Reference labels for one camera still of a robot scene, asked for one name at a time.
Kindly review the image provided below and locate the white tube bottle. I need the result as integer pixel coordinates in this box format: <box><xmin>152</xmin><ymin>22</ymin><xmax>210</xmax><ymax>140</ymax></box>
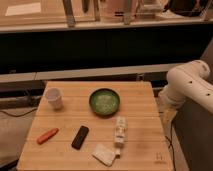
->
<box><xmin>114</xmin><ymin>116</ymin><xmax>127</xmax><ymax>157</ymax></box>

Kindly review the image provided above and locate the white paper sheet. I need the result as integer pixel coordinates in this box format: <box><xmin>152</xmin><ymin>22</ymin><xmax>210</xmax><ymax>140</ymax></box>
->
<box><xmin>5</xmin><ymin>2</ymin><xmax>41</xmax><ymax>16</ymax></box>

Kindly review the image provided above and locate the green bowl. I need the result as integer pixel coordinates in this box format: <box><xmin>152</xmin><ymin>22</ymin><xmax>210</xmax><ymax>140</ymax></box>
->
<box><xmin>89</xmin><ymin>88</ymin><xmax>120</xmax><ymax>116</ymax></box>

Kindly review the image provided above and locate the white folded cloth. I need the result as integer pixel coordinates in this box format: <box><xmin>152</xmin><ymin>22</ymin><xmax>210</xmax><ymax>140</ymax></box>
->
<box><xmin>92</xmin><ymin>144</ymin><xmax>115</xmax><ymax>166</ymax></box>

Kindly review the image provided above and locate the black rectangular sponge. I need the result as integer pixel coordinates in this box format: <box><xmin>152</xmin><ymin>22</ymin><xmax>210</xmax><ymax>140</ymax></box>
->
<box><xmin>71</xmin><ymin>126</ymin><xmax>89</xmax><ymax>150</ymax></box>

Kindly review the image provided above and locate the black cable on floor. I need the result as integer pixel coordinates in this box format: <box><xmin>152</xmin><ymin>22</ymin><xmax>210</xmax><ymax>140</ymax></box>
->
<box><xmin>0</xmin><ymin>107</ymin><xmax>38</xmax><ymax>118</ymax></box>

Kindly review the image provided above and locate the black bag on shelf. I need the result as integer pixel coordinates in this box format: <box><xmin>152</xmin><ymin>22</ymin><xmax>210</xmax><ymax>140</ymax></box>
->
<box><xmin>164</xmin><ymin>0</ymin><xmax>209</xmax><ymax>17</ymax></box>

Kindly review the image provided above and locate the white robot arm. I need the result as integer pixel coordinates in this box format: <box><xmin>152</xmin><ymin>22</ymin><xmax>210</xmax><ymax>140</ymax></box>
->
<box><xmin>159</xmin><ymin>60</ymin><xmax>213</xmax><ymax>114</ymax></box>

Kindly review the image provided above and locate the white paper cup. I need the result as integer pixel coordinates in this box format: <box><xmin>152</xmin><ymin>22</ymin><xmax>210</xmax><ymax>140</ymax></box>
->
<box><xmin>44</xmin><ymin>88</ymin><xmax>63</xmax><ymax>110</ymax></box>

